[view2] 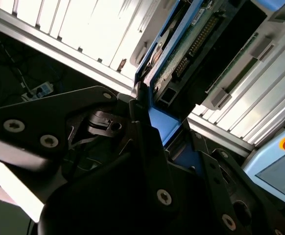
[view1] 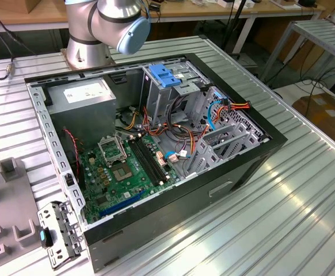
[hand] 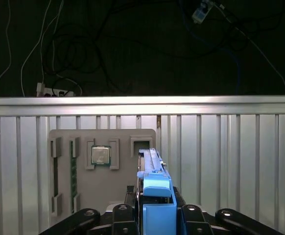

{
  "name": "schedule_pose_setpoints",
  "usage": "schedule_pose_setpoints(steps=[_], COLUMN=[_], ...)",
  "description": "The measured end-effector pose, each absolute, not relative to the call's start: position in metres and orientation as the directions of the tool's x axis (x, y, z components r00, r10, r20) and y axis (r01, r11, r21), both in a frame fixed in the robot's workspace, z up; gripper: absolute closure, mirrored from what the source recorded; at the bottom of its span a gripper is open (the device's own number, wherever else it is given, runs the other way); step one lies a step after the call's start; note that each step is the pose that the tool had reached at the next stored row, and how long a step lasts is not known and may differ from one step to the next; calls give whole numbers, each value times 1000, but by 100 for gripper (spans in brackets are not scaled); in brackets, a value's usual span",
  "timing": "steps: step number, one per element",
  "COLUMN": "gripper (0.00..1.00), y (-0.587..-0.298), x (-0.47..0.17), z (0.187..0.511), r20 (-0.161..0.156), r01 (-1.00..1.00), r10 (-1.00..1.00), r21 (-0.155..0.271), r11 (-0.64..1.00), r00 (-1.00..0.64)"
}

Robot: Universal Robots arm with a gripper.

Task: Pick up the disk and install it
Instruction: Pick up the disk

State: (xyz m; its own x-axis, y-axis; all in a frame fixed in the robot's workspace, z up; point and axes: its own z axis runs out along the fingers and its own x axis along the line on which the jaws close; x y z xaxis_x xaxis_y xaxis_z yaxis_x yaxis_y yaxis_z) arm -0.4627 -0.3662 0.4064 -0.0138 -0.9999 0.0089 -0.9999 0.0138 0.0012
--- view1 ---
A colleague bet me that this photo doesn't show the grey power supply unit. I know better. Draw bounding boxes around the grey power supply unit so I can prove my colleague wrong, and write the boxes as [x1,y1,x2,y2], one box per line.
[45,77,118,150]

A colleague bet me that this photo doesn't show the black PC case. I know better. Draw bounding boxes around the black PC case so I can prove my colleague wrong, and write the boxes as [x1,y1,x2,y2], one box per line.
[23,52,288,274]

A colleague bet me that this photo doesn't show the blue plastic drive latch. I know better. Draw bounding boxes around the blue plastic drive latch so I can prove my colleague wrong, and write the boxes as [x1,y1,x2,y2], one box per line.
[149,63,182,89]

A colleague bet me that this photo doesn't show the multicolour wire bundle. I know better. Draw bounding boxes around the multicolour wire bundle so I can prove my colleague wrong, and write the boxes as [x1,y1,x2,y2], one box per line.
[124,105,211,158]

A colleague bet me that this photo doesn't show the blue expansion slot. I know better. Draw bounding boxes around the blue expansion slot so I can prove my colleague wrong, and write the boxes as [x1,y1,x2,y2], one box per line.
[100,189,147,218]

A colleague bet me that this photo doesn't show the short blue data wire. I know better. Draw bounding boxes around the short blue data wire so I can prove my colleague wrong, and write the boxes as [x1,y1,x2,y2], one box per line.
[165,149,192,163]

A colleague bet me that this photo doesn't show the blue flat data wire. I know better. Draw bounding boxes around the blue flat data wire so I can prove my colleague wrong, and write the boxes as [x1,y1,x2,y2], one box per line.
[207,91,229,132]

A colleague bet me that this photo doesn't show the grey metal disk bay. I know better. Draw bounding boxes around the grey metal disk bay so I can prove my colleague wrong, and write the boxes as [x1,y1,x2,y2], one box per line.
[183,85,272,178]

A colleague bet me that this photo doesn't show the black RAM slot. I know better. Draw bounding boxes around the black RAM slot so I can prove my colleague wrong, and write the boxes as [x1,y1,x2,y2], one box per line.
[128,137,163,187]
[135,135,171,184]

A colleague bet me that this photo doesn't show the metal slot bracket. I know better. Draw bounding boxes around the metal slot bracket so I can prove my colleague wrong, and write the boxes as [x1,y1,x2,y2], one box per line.
[37,201,85,271]

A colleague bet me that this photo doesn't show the grey metal drive cage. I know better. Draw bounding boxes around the grey metal drive cage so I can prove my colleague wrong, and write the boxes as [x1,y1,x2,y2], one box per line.
[140,59,211,127]

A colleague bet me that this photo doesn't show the CPU socket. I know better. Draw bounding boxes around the CPU socket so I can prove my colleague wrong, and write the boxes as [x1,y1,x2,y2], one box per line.
[111,162,134,182]

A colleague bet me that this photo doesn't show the orange red power wire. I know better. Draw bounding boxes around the orange red power wire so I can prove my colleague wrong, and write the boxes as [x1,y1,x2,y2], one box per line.
[213,99,252,121]

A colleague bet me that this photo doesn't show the grey parts rack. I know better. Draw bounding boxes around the grey parts rack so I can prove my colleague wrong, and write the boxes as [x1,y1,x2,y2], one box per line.
[0,156,46,274]

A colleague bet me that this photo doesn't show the large cardboard box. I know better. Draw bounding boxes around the large cardboard box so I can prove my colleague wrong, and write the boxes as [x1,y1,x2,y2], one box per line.
[291,92,335,150]

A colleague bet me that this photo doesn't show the metal socket cover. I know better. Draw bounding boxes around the metal socket cover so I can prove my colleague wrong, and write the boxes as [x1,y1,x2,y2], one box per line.
[97,135,127,166]

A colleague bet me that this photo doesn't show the small brown cardboard box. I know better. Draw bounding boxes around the small brown cardboard box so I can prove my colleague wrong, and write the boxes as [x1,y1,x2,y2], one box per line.
[25,0,39,14]

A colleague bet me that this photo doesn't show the black clip with teal tab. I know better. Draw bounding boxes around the black clip with teal tab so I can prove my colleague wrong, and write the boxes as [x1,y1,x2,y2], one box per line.
[40,228,55,248]

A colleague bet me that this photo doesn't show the red black twisted wire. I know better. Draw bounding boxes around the red black twisted wire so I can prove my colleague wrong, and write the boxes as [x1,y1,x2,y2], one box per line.
[62,128,81,185]

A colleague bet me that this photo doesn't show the wooden desk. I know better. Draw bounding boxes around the wooden desk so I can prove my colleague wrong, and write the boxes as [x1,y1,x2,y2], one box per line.
[0,0,326,34]

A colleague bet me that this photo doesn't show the green motherboard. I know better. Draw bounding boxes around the green motherboard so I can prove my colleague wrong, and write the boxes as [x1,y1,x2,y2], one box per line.
[78,133,182,225]

